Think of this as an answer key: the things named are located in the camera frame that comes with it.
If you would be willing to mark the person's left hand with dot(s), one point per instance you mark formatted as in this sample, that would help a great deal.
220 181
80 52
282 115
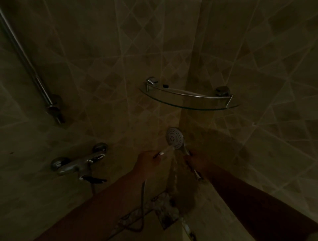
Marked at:
145 162

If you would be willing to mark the person's right hand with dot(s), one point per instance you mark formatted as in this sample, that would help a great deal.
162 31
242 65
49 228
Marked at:
198 162

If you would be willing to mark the person's left fingers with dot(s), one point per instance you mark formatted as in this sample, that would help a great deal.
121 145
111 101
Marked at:
156 157

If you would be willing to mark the person's right fingers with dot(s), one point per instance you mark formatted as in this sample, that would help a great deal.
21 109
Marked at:
190 159

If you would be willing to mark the small white-tipped brush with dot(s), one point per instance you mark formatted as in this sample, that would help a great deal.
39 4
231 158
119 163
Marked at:
161 152

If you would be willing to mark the chrome hand shower head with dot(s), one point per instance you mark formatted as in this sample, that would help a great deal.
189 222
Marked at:
175 139

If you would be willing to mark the person's left forearm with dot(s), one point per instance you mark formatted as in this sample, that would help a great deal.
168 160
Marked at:
104 208

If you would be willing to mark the person's right forearm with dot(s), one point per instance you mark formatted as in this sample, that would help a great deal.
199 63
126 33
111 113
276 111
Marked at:
253 206

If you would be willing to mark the glass corner shelf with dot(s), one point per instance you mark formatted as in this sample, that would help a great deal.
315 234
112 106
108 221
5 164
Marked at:
188 99

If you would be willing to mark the chrome shower mixer faucet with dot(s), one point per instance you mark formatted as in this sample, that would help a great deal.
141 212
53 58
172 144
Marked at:
79 165

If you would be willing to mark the chrome shower rail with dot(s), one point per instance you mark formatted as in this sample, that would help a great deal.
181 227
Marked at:
27 67

